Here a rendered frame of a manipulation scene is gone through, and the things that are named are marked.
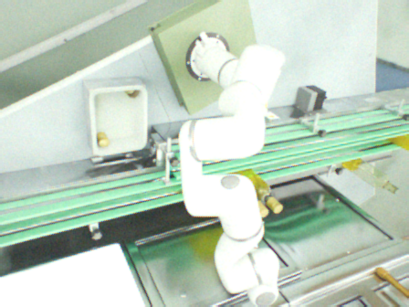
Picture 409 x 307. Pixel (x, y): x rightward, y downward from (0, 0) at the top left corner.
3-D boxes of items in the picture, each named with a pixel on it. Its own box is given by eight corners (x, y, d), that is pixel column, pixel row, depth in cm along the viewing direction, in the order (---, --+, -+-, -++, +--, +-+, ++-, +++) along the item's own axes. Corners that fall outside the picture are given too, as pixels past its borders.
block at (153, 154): (147, 157, 131) (154, 167, 126) (148, 133, 126) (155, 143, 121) (157, 155, 133) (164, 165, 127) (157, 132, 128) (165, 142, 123)
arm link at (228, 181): (266, 181, 87) (205, 182, 92) (251, 106, 74) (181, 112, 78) (259, 239, 75) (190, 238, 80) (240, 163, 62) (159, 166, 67)
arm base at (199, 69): (178, 46, 113) (201, 63, 102) (211, 20, 114) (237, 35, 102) (201, 84, 124) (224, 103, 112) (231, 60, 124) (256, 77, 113)
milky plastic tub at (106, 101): (87, 144, 125) (94, 157, 118) (81, 79, 113) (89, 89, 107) (138, 137, 132) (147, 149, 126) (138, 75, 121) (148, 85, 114)
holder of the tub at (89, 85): (89, 157, 128) (94, 169, 122) (82, 79, 114) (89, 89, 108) (137, 149, 135) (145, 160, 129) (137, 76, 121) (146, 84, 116)
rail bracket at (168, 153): (154, 172, 127) (169, 193, 117) (156, 128, 118) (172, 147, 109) (162, 171, 128) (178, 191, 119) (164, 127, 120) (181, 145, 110)
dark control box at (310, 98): (294, 103, 161) (307, 111, 155) (298, 86, 157) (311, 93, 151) (309, 101, 165) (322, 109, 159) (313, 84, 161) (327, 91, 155)
